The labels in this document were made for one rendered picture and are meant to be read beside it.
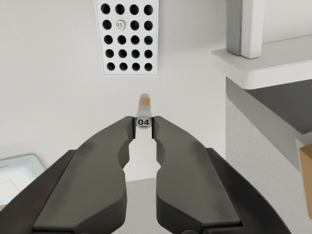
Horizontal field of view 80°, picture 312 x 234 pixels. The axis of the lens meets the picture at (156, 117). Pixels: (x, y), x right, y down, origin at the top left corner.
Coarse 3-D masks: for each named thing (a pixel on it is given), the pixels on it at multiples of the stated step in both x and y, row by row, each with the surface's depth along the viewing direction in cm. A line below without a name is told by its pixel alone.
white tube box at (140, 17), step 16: (96, 0) 24; (112, 0) 24; (128, 0) 25; (144, 0) 25; (96, 16) 25; (112, 16) 25; (128, 16) 25; (144, 16) 25; (112, 32) 26; (128, 32) 26; (144, 32) 26; (112, 48) 27; (128, 48) 27; (144, 48) 27; (112, 64) 31; (128, 64) 28; (144, 64) 29
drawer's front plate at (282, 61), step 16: (224, 48) 25; (272, 48) 21; (288, 48) 20; (304, 48) 19; (224, 64) 21; (240, 64) 18; (256, 64) 17; (272, 64) 17; (288, 64) 16; (304, 64) 16; (240, 80) 17; (256, 80) 16; (272, 80) 16; (288, 80) 16
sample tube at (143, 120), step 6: (144, 96) 16; (144, 102) 15; (150, 102) 16; (138, 108) 15; (144, 108) 14; (150, 108) 15; (138, 114) 14; (144, 114) 13; (150, 114) 14; (138, 120) 13; (144, 120) 13; (150, 120) 13; (138, 126) 13; (144, 126) 14
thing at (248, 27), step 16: (240, 0) 18; (256, 0) 16; (272, 0) 22; (288, 0) 22; (304, 0) 22; (240, 16) 19; (256, 16) 17; (272, 16) 22; (288, 16) 22; (304, 16) 22; (240, 32) 20; (256, 32) 18; (272, 32) 23; (288, 32) 23; (304, 32) 23; (240, 48) 20; (256, 48) 18
